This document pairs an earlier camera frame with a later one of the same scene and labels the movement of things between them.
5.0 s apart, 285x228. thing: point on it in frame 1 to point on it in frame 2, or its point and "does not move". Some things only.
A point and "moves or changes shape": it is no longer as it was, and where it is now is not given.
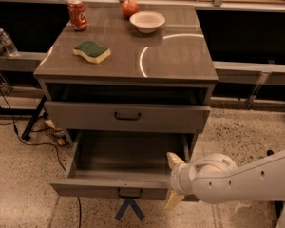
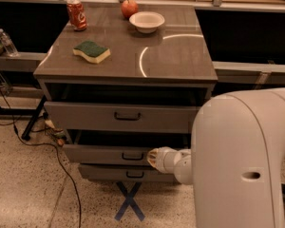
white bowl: (146, 22) does not move
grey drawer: (123, 164) moves or changes shape
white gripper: (178, 179) to (159, 159)
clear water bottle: (10, 49) does not move
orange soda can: (78, 15) does not move
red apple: (129, 8) does not move
